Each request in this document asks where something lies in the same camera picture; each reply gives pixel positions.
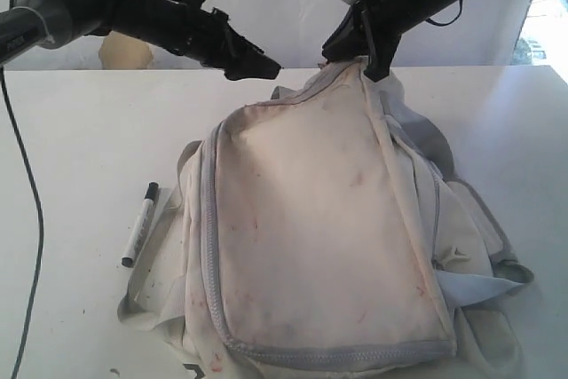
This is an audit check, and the white fabric backpack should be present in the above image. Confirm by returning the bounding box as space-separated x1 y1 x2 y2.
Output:
117 59 533 378

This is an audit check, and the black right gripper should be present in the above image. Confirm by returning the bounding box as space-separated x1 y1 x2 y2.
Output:
322 0 426 83

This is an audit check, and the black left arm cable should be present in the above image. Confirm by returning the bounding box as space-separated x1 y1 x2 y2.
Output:
0 0 209 379

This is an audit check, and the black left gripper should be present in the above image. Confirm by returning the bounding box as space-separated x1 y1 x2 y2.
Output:
146 0 280 80

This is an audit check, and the white marker with black cap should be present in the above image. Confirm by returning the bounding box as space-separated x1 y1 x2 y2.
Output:
121 182 160 268

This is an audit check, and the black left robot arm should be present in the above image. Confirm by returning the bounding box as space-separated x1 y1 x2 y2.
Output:
1 0 280 81

